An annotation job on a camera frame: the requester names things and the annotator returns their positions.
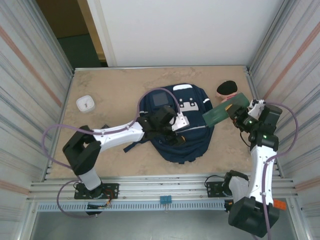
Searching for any small white square container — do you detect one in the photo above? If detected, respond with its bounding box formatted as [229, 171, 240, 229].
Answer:
[76, 94, 97, 114]

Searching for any perforated cable tray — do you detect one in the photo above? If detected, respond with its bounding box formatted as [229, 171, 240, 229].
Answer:
[36, 201, 226, 213]

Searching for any green translucent case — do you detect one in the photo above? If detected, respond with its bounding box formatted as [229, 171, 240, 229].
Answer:
[201, 92, 249, 129]

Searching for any orange tag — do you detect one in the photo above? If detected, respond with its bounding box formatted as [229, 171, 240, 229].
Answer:
[272, 199, 287, 210]

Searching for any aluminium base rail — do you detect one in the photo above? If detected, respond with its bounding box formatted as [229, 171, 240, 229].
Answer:
[26, 174, 301, 202]

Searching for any plush doll with pink shirt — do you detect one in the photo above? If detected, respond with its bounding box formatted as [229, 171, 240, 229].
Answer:
[216, 80, 241, 104]

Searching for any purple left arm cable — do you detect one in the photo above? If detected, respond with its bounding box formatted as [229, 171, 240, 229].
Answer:
[41, 87, 182, 219]

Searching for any navy blue backpack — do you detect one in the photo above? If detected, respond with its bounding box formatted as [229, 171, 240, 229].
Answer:
[123, 84, 216, 165]

